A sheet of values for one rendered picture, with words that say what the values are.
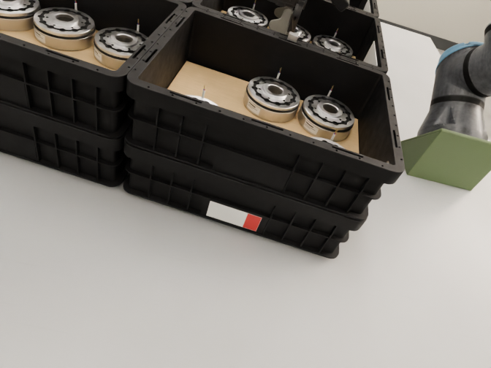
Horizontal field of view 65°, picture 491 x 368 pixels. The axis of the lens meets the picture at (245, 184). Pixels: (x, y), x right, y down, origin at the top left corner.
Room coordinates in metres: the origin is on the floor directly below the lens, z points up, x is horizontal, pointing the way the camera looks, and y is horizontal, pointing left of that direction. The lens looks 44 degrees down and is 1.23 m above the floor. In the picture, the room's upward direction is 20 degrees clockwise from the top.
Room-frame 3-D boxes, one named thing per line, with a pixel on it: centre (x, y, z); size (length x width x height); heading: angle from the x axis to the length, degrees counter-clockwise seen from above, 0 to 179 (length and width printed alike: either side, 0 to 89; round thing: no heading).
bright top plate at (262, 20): (0.93, 0.13, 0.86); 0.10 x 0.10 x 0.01
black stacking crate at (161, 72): (0.57, 0.01, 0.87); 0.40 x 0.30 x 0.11; 93
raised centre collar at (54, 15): (0.62, 0.41, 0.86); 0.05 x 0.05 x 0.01
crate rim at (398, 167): (0.57, 0.01, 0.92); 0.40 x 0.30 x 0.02; 93
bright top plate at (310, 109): (0.64, -0.10, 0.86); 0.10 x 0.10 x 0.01
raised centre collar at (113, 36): (0.62, 0.30, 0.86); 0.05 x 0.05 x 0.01
